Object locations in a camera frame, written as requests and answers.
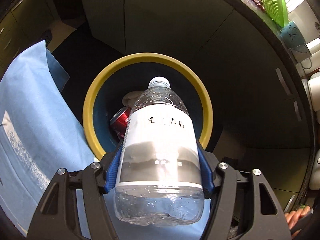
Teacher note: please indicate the blue yellow-rimmed trash bin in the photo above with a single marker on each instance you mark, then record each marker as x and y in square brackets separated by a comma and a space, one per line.
[133, 73]

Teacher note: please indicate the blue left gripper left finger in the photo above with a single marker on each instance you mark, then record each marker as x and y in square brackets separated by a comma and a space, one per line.
[111, 165]

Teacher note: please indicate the clear plastic water bottle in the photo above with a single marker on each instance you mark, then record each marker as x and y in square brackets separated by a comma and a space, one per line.
[159, 176]

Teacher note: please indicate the green plastic basket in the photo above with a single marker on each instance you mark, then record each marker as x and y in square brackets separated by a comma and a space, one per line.
[277, 10]

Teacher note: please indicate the red cola can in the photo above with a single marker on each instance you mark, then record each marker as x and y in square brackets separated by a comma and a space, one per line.
[119, 121]

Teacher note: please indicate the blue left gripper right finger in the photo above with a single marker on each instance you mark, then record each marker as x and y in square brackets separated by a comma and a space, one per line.
[206, 173]

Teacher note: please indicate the person's right hand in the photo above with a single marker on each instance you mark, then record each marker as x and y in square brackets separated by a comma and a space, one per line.
[294, 216]

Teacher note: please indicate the blue tablecloth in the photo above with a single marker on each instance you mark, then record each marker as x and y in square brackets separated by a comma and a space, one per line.
[52, 185]

